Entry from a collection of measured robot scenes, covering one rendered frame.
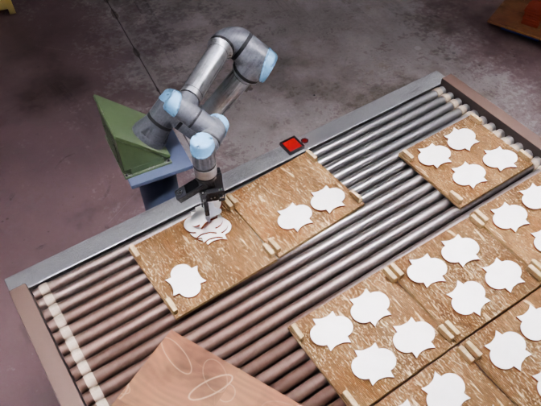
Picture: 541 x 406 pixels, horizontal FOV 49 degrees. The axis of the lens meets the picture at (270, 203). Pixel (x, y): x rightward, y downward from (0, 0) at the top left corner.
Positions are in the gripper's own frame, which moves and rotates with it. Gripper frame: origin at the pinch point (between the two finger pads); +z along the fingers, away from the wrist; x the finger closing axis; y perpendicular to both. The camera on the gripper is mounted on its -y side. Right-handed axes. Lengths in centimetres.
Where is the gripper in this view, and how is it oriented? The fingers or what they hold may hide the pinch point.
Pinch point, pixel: (204, 213)
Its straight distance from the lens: 214.1
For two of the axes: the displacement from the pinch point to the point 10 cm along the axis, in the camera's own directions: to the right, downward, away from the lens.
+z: 0.1, 6.5, 7.6
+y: 9.5, -2.3, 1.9
